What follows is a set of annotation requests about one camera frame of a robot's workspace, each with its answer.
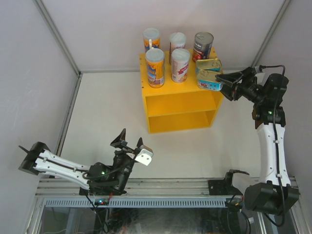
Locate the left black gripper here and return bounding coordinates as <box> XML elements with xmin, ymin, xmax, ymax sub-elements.
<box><xmin>110</xmin><ymin>128</ymin><xmax>135</xmax><ymax>193</ymax></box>

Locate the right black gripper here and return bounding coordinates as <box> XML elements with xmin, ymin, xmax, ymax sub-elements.
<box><xmin>215</xmin><ymin>67</ymin><xmax>266</xmax><ymax>104</ymax></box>

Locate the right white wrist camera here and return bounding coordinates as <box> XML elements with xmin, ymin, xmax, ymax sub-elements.
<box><xmin>254</xmin><ymin>66</ymin><xmax>265</xmax><ymax>85</ymax></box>

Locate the yellow wooden shelf cabinet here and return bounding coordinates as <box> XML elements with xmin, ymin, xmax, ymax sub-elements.
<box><xmin>139</xmin><ymin>52</ymin><xmax>223</xmax><ymax>134</ymax></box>

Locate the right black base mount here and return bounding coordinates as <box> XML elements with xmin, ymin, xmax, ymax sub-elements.
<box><xmin>208</xmin><ymin>179</ymin><xmax>229</xmax><ymax>196</ymax></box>

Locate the dark blue tin can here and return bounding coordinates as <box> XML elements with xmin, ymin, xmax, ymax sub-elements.
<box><xmin>192</xmin><ymin>32</ymin><xmax>214</xmax><ymax>62</ymax></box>

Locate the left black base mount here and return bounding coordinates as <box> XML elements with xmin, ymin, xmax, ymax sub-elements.
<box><xmin>79</xmin><ymin>179</ymin><xmax>126</xmax><ymax>195</ymax></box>

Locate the blue luncheon meat tin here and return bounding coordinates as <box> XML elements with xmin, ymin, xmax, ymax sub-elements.
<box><xmin>196</xmin><ymin>70</ymin><xmax>223</xmax><ymax>92</ymax></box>
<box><xmin>195</xmin><ymin>58</ymin><xmax>222</xmax><ymax>74</ymax></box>

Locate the yellow can with white spoon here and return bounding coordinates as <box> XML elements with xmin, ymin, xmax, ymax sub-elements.
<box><xmin>145</xmin><ymin>48</ymin><xmax>165</xmax><ymax>88</ymax></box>

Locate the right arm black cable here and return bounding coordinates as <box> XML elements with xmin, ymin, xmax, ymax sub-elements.
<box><xmin>258</xmin><ymin>64</ymin><xmax>287</xmax><ymax>227</ymax></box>

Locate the aluminium frame rail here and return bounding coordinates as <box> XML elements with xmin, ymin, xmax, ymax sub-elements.
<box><xmin>35</xmin><ymin>177</ymin><xmax>301</xmax><ymax>197</ymax></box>

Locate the orange can with spoon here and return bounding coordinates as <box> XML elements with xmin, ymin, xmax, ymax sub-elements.
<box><xmin>143</xmin><ymin>28</ymin><xmax>160</xmax><ymax>52</ymax></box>

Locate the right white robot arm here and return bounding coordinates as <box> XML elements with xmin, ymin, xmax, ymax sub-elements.
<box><xmin>215</xmin><ymin>65</ymin><xmax>299</xmax><ymax>215</ymax></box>

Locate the white porridge can red label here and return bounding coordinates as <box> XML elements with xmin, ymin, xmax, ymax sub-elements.
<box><xmin>169</xmin><ymin>32</ymin><xmax>186</xmax><ymax>52</ymax></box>

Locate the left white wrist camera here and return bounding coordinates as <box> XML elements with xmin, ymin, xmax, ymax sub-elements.
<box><xmin>135</xmin><ymin>145</ymin><xmax>154</xmax><ymax>166</ymax></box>

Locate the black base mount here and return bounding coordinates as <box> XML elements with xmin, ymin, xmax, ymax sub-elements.
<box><xmin>208</xmin><ymin>179</ymin><xmax>229</xmax><ymax>196</ymax></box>
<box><xmin>79</xmin><ymin>179</ymin><xmax>126</xmax><ymax>195</ymax></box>

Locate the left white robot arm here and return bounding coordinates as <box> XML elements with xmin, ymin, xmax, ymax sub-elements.
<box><xmin>19</xmin><ymin>129</ymin><xmax>154</xmax><ymax>195</ymax></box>

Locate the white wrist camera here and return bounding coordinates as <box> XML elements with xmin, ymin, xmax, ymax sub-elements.
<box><xmin>135</xmin><ymin>145</ymin><xmax>154</xmax><ymax>166</ymax></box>
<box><xmin>254</xmin><ymin>66</ymin><xmax>265</xmax><ymax>85</ymax></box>

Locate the grey slotted cable duct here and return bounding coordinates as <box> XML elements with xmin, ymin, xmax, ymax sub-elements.
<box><xmin>44</xmin><ymin>197</ymin><xmax>230</xmax><ymax>208</ymax></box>

